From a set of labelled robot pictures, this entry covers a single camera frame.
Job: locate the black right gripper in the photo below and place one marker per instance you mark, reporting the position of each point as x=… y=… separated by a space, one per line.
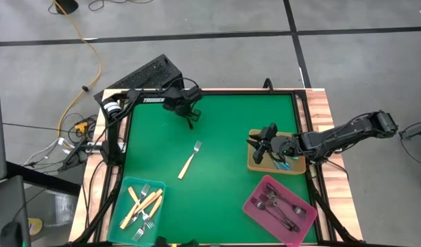
x=282 y=147

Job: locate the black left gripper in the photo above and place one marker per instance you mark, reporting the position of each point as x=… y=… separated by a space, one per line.
x=178 y=103

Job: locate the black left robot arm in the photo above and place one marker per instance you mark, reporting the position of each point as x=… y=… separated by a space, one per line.
x=152 y=100

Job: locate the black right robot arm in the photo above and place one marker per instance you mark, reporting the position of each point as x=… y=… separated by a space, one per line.
x=351 y=132

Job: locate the yellow plastic bin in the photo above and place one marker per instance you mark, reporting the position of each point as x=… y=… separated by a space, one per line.
x=255 y=168

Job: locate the black mesh computer case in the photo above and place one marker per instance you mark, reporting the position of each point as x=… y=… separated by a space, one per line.
x=145 y=75

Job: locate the pink plastic bin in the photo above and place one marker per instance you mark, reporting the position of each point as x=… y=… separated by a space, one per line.
x=256 y=219

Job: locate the yellow power plug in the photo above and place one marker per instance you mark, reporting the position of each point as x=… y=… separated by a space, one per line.
x=81 y=127

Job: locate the teal plastic bin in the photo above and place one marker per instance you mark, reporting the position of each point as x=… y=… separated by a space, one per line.
x=155 y=236

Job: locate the black round stand base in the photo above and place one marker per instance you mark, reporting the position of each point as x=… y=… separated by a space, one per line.
x=68 y=5

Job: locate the black computer mouse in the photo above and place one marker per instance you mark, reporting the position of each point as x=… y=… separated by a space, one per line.
x=11 y=235

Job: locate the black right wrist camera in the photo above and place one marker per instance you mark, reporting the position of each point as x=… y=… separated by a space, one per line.
x=269 y=131

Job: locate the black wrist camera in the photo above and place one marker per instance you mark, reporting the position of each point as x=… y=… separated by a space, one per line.
x=194 y=93
x=269 y=131

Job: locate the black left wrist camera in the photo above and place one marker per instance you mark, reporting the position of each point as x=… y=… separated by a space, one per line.
x=194 y=93

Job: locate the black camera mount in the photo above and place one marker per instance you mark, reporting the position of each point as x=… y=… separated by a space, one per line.
x=160 y=241

